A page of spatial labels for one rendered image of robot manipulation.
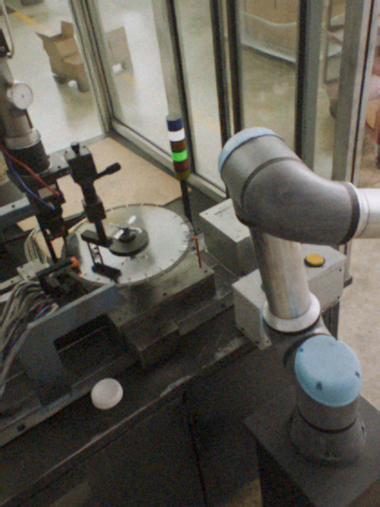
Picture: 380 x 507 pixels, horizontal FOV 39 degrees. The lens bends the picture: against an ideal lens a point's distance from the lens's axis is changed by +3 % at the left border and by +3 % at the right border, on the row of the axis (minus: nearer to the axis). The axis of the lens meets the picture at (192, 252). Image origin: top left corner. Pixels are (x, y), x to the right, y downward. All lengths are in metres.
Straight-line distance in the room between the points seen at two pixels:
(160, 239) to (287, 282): 0.49
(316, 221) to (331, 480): 0.59
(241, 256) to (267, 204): 0.72
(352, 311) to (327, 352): 1.45
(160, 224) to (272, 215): 0.72
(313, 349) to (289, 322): 0.07
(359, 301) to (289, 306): 1.51
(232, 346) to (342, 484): 0.40
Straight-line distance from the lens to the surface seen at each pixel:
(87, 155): 1.21
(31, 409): 1.37
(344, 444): 1.17
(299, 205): 0.77
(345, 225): 0.79
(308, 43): 1.25
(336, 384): 1.04
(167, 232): 1.42
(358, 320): 2.48
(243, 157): 0.85
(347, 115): 1.26
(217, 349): 1.38
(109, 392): 1.33
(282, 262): 0.98
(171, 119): 1.51
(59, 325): 1.22
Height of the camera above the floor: 1.80
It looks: 39 degrees down
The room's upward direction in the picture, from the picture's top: 9 degrees counter-clockwise
